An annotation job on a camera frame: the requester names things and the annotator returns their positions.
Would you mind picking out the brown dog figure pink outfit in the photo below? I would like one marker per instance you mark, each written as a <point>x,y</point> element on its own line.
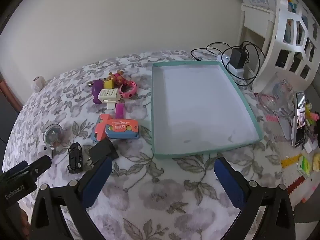
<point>117,78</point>

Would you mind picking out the pile of small colourful toys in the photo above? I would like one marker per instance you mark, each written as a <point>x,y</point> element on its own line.
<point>311,117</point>

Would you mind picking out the clear plastic packaging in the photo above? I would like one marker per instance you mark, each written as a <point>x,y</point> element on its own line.
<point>277,97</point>

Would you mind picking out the teal cardboard tray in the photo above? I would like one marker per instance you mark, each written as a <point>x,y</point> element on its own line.
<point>200,105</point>

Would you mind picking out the black toy car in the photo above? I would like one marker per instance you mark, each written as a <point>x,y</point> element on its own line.
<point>75,157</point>

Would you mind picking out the large orange and blue toy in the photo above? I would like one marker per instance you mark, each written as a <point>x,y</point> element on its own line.
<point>121,130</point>

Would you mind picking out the clutter of small colourful toys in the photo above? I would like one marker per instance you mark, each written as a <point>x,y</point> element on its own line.
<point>275,152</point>

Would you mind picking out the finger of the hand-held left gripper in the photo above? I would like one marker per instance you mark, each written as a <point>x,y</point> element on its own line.
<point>18,168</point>
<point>40,165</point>

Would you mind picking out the pink toy watch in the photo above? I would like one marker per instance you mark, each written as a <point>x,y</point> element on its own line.
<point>130,93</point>

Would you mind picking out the yellow brick strip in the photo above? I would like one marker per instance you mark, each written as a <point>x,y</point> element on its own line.
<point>290,161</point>

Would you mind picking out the green and yellow toy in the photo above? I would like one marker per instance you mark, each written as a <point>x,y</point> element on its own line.
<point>303,166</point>

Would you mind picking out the black power adapter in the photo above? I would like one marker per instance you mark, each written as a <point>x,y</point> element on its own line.
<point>237,57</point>

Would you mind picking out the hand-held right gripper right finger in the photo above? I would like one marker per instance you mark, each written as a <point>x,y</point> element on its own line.
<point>228,182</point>

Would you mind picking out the clear round bead container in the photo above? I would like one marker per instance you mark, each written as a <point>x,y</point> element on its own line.
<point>52,135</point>

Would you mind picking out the dark furniture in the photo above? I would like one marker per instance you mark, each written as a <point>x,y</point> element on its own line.
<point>7,120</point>

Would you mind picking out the small white ball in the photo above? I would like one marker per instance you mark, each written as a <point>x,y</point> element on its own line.
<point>37,83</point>

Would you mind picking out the pink toothed strip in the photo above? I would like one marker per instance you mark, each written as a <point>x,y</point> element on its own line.
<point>271,118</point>

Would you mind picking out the purple and yellow toy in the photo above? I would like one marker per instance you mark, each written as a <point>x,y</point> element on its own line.
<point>97,92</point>

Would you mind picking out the small orange and blue toy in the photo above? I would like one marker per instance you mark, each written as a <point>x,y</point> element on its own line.
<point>98,130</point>

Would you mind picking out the red serrated strip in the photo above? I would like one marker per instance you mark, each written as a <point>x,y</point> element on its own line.
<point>296,183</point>

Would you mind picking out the floral blanket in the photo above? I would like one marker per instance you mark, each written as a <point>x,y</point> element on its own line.
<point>162,192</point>

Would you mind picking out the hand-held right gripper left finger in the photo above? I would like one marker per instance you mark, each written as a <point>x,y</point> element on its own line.
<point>97,180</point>

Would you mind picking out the white power strip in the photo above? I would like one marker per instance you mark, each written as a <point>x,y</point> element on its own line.
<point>237,73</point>

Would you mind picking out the black smartphone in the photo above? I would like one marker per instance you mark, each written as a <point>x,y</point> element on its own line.
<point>298,120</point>

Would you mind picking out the white furniture frame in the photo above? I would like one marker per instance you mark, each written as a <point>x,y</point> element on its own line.
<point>252,8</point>

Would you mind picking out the black charger plug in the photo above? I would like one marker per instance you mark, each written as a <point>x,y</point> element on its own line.
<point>103,150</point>

